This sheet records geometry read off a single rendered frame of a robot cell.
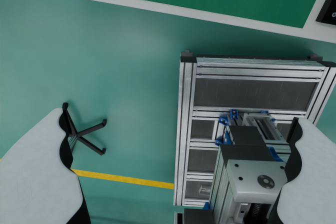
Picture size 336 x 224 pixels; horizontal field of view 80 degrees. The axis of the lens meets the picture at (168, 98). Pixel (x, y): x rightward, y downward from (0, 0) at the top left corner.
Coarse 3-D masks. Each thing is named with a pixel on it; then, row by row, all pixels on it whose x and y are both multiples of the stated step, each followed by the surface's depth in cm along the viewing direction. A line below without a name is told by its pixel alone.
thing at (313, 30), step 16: (96, 0) 47; (112, 0) 47; (128, 0) 46; (144, 0) 46; (320, 0) 45; (192, 16) 48; (208, 16) 47; (224, 16) 47; (288, 32) 48; (304, 32) 48; (320, 32) 48
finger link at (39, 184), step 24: (48, 120) 10; (24, 144) 8; (48, 144) 8; (0, 168) 7; (24, 168) 7; (48, 168) 7; (0, 192) 6; (24, 192) 6; (48, 192) 6; (72, 192) 6; (0, 216) 6; (24, 216) 6; (48, 216) 6; (72, 216) 6
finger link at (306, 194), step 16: (304, 128) 10; (304, 144) 9; (320, 144) 9; (288, 160) 9; (304, 160) 8; (320, 160) 8; (288, 176) 9; (304, 176) 7; (320, 176) 7; (288, 192) 7; (304, 192) 7; (320, 192) 7; (272, 208) 7; (288, 208) 6; (304, 208) 6; (320, 208) 6
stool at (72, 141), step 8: (64, 104) 147; (104, 120) 153; (72, 128) 154; (88, 128) 154; (96, 128) 153; (72, 136) 155; (80, 136) 160; (72, 144) 150; (88, 144) 162; (96, 152) 166; (104, 152) 170
